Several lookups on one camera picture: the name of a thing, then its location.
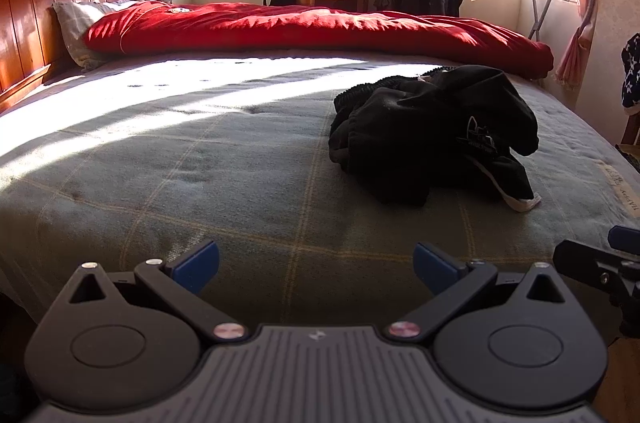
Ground wooden chair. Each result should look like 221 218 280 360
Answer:
620 108 640 145

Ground wooden headboard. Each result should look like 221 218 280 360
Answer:
0 0 132 114

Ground dark star-print garment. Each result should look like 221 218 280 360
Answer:
620 32 640 109

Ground black drawstring pants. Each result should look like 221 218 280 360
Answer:
327 64 543 214

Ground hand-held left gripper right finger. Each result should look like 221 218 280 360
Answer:
382 241 568 345

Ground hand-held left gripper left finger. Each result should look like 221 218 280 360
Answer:
66 239 250 345

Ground grey plaid pillow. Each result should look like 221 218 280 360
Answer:
52 0 138 71

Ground bed with green plaid sheet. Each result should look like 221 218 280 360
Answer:
0 48 640 344

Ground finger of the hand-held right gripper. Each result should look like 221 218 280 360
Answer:
608 225 640 253
552 239 640 302

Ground red quilt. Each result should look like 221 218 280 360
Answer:
82 2 555 80

